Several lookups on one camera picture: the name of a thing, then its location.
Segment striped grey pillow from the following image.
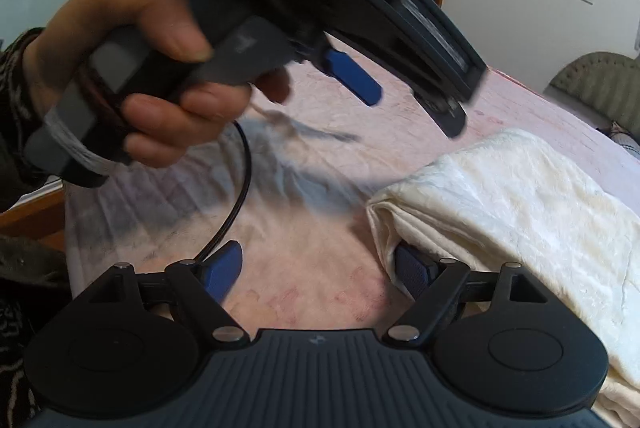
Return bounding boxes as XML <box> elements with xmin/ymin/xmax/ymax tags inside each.
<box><xmin>608</xmin><ymin>122</ymin><xmax>640</xmax><ymax>159</ymax></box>

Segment cream white pants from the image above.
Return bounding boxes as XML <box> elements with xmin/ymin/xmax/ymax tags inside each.
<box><xmin>367</xmin><ymin>129</ymin><xmax>639</xmax><ymax>427</ymax></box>

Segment person left hand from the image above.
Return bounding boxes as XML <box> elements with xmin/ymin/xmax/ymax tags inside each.
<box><xmin>23</xmin><ymin>0</ymin><xmax>291</xmax><ymax>168</ymax></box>

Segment black cable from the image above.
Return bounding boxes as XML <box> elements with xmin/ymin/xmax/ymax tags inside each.
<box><xmin>192</xmin><ymin>119</ymin><xmax>253</xmax><ymax>265</ymax></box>

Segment pink bed blanket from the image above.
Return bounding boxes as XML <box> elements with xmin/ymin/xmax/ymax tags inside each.
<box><xmin>65</xmin><ymin>66</ymin><xmax>639</xmax><ymax>332</ymax></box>

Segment olive green padded headboard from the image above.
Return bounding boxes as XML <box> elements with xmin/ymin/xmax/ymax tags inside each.
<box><xmin>544</xmin><ymin>51</ymin><xmax>639</xmax><ymax>136</ymax></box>

